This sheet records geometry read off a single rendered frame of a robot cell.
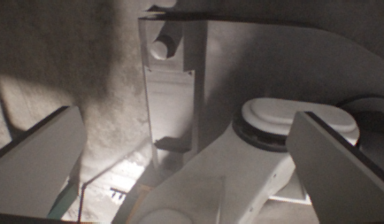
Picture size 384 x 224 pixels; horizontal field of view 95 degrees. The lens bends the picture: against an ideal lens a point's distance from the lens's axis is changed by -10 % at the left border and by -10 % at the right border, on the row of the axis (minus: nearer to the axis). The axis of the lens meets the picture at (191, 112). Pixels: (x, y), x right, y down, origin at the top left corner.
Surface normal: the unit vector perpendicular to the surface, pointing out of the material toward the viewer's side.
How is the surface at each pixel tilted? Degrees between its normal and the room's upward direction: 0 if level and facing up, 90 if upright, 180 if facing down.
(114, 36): 0
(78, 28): 0
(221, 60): 0
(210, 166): 90
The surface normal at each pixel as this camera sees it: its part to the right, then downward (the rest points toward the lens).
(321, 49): -0.21, 0.51
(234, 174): 0.02, -0.85
